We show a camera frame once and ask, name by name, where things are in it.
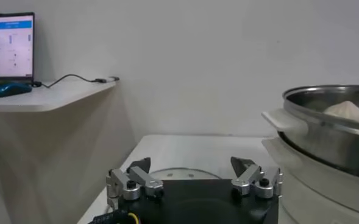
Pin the black laptop with lit screen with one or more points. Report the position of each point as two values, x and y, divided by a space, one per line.
11 45

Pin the white electric cooker pot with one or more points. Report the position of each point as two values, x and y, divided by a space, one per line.
316 188

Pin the blue computer mouse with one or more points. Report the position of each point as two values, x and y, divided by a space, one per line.
8 89

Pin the white side desk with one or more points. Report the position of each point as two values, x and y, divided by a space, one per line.
51 95

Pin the perforated stainless steel steamer basket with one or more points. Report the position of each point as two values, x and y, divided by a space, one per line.
334 143

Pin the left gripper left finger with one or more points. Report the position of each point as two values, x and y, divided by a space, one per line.
142 179

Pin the white steamed baozi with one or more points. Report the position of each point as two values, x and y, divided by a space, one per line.
346 111

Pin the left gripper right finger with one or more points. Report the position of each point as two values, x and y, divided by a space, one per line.
249 178

